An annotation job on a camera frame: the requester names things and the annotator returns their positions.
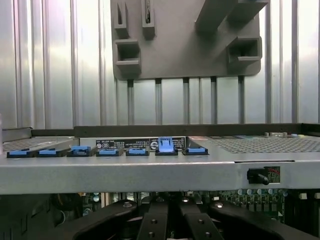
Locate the open black PC case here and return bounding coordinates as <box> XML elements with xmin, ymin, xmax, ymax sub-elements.
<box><xmin>0</xmin><ymin>123</ymin><xmax>320</xmax><ymax>240</ymax></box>

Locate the black sleeved cable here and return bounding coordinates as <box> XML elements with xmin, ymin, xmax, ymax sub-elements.
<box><xmin>51</xmin><ymin>192</ymin><xmax>85</xmax><ymax>221</ymax></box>

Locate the black chassis switch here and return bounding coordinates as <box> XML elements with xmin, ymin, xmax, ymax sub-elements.
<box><xmin>246</xmin><ymin>167</ymin><xmax>270</xmax><ymax>186</ymax></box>

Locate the grey parts rack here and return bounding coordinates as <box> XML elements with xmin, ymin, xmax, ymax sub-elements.
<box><xmin>109</xmin><ymin>0</ymin><xmax>271</xmax><ymax>81</ymax></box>

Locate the blue card retention clip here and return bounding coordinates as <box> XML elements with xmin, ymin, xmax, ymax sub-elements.
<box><xmin>66</xmin><ymin>145</ymin><xmax>98</xmax><ymax>158</ymax></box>
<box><xmin>36</xmin><ymin>147</ymin><xmax>63</xmax><ymax>158</ymax></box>
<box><xmin>181</xmin><ymin>146</ymin><xmax>209</xmax><ymax>156</ymax></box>
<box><xmin>154</xmin><ymin>136</ymin><xmax>179</xmax><ymax>157</ymax></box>
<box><xmin>6</xmin><ymin>147</ymin><xmax>35</xmax><ymax>159</ymax></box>
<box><xmin>125</xmin><ymin>147</ymin><xmax>150</xmax><ymax>157</ymax></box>
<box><xmin>96</xmin><ymin>147</ymin><xmax>124</xmax><ymax>158</ymax></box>

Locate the green motherboard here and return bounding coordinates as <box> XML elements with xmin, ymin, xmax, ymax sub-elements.
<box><xmin>79</xmin><ymin>166</ymin><xmax>288</xmax><ymax>226</ymax></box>

